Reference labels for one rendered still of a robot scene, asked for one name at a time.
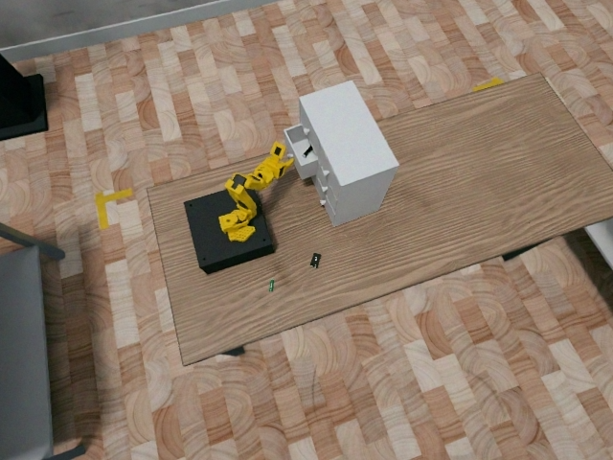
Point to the white chest of drawers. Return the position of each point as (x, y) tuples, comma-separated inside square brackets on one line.
[(355, 147)]

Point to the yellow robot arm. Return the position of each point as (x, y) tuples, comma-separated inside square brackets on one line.
[(232, 223)]

